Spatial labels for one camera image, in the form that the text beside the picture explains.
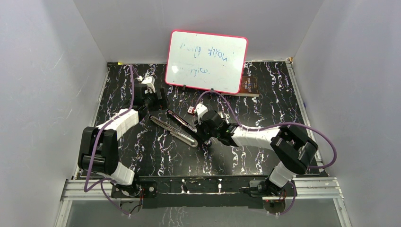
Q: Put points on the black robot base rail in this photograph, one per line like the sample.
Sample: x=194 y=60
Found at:
x=210 y=191

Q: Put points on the pink framed whiteboard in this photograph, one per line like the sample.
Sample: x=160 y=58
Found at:
x=206 y=61

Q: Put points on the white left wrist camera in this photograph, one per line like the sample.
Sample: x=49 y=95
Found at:
x=149 y=82

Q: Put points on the brown Three Days book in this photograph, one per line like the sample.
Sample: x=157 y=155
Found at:
x=249 y=87

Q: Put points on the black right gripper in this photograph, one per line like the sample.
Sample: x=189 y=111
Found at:
x=200 y=132

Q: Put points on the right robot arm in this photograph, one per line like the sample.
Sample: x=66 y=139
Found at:
x=294 y=148

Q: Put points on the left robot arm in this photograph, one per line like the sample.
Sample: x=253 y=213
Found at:
x=98 y=151

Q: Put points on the red white staple box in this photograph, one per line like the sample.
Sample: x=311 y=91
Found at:
x=191 y=110

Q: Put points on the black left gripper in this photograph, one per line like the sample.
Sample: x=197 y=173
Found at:
x=160 y=104

